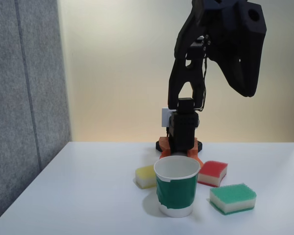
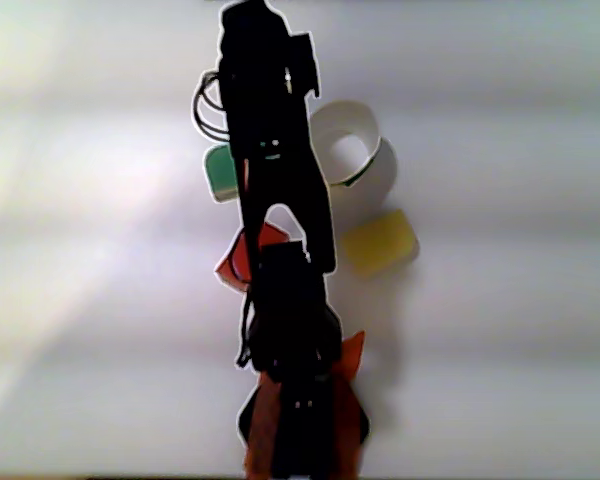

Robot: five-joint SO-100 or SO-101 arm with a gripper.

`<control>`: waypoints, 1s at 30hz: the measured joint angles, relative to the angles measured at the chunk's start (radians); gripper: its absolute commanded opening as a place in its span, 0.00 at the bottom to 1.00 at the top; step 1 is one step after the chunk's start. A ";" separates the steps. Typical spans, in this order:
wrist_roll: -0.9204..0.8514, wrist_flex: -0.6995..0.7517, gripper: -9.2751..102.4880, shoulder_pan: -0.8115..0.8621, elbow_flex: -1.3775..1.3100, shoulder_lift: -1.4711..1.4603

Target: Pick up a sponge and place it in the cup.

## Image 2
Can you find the red and white sponge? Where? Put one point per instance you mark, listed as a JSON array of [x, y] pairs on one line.
[[236, 262]]

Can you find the green and white sponge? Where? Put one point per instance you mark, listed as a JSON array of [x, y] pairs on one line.
[[220, 167]]

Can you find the white cup with green tape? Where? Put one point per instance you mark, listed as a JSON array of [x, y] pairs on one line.
[[352, 125]]

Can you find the yellow and white sponge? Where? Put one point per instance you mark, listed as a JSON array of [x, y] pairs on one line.
[[377, 242]]

